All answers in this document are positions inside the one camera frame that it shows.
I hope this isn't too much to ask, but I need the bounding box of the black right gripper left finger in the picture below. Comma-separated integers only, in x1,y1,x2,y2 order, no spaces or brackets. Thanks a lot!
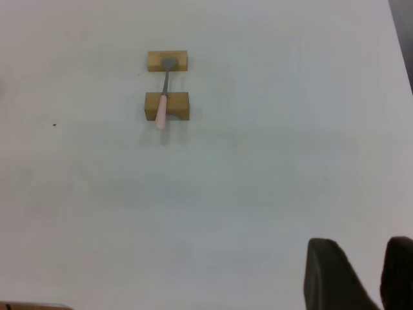
304,238,382,310

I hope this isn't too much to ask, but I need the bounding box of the arched wooden block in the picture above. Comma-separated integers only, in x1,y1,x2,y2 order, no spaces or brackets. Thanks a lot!
144,92,190,122

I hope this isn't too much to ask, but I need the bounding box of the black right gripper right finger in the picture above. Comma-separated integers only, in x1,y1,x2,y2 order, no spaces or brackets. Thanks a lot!
378,236,413,310

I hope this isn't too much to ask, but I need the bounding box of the pink handled metal spoon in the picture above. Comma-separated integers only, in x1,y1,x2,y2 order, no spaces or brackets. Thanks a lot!
154,57,177,131

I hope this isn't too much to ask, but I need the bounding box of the flat rectangular wooden block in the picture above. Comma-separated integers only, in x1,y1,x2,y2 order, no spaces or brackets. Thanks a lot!
147,50,188,72

